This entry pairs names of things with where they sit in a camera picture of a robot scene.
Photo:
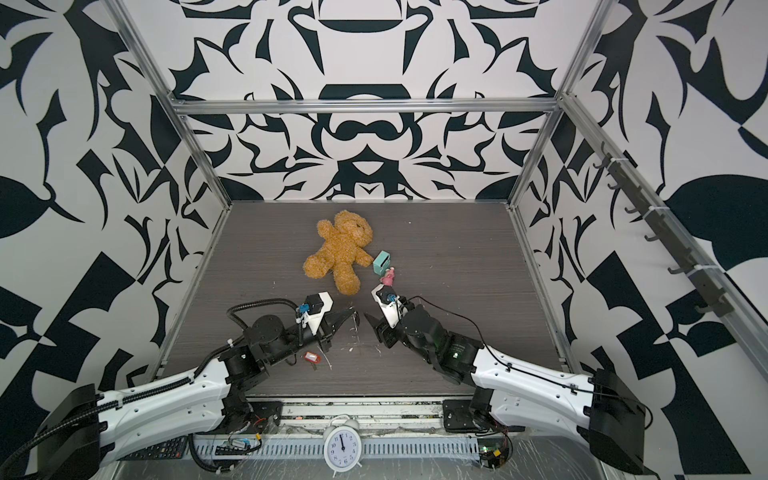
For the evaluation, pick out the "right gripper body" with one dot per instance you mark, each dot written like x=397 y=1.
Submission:
x=392 y=336

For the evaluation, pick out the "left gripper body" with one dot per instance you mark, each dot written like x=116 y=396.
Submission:
x=324 y=327

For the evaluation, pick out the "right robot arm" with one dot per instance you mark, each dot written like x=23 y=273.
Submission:
x=598 y=410

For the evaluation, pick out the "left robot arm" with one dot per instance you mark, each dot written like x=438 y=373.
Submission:
x=90 y=429

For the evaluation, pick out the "red key tag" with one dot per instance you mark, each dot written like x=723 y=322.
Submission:
x=312 y=357

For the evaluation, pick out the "pink toy figure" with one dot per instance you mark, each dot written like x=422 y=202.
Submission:
x=388 y=277

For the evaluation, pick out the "teal toy block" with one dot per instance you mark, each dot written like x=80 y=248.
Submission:
x=382 y=263

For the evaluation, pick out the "brown teddy bear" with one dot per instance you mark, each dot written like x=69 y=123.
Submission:
x=344 y=241

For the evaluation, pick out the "white alarm clock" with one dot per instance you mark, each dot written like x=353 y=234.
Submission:
x=342 y=444

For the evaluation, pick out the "small circuit board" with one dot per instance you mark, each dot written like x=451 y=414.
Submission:
x=239 y=447

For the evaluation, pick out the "green electronics module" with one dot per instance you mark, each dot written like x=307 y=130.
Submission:
x=494 y=456

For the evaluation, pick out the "black remote control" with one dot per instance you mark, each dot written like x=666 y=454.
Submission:
x=168 y=450

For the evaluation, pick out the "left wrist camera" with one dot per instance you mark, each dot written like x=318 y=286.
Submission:
x=312 y=311

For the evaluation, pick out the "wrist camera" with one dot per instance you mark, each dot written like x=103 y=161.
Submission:
x=389 y=302
x=312 y=311

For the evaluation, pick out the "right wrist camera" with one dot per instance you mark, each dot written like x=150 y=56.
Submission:
x=389 y=302

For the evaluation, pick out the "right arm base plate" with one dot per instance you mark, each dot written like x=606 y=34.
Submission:
x=470 y=416

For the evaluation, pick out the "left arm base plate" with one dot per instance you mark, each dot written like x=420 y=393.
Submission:
x=258 y=418

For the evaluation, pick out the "white cable duct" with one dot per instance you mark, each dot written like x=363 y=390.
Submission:
x=294 y=448

